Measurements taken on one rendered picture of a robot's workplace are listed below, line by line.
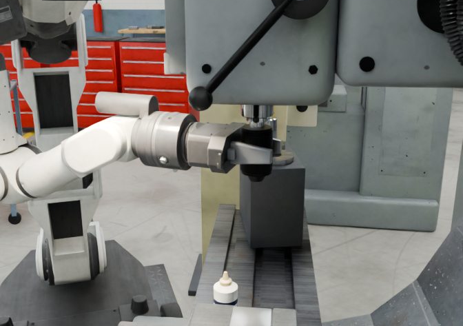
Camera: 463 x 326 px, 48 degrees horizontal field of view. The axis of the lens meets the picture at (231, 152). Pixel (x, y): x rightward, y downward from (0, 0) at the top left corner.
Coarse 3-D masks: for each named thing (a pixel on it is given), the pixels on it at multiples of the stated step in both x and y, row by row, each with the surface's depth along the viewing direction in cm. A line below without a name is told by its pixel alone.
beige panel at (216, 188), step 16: (208, 112) 253; (224, 112) 253; (208, 176) 263; (224, 176) 262; (208, 192) 265; (224, 192) 265; (208, 208) 268; (208, 224) 270; (208, 240) 273; (192, 288) 265
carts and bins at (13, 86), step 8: (8, 72) 364; (8, 80) 365; (16, 80) 394; (16, 88) 394; (16, 96) 396; (16, 104) 397; (16, 112) 399; (16, 208) 345; (8, 216) 344; (16, 216) 345
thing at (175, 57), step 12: (168, 0) 71; (180, 0) 70; (168, 12) 71; (180, 12) 71; (168, 24) 72; (180, 24) 71; (168, 36) 72; (180, 36) 72; (168, 48) 72; (180, 48) 72; (168, 60) 73; (180, 60) 73; (168, 72) 73; (180, 72) 73
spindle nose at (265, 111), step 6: (240, 108) 76; (246, 108) 74; (252, 108) 74; (264, 108) 74; (270, 108) 74; (240, 114) 76; (246, 114) 74; (252, 114) 74; (264, 114) 74; (270, 114) 75
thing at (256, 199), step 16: (272, 160) 114; (288, 160) 115; (240, 176) 132; (272, 176) 113; (288, 176) 113; (304, 176) 114; (240, 192) 133; (256, 192) 114; (272, 192) 114; (288, 192) 114; (304, 192) 115; (240, 208) 134; (256, 208) 115; (272, 208) 115; (288, 208) 115; (256, 224) 116; (272, 224) 116; (288, 224) 116; (256, 240) 117; (272, 240) 117; (288, 240) 118
